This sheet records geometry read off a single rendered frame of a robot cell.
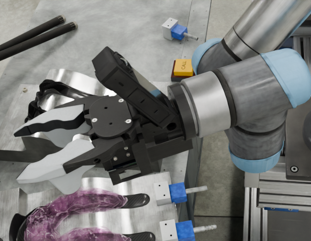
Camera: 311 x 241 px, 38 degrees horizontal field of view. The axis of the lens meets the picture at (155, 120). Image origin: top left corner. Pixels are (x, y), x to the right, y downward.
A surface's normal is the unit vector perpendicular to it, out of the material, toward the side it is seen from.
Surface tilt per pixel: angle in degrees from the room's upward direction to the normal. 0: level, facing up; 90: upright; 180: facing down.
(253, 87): 39
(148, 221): 0
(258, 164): 92
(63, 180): 82
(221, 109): 54
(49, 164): 8
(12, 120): 0
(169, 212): 0
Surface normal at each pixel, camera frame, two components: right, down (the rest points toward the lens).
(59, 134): 0.03, 0.73
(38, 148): -0.17, 0.78
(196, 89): -0.08, -0.48
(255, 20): -0.60, 0.12
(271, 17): -0.35, 0.37
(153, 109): 0.29, 0.59
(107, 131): -0.18, -0.72
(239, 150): -0.71, 0.60
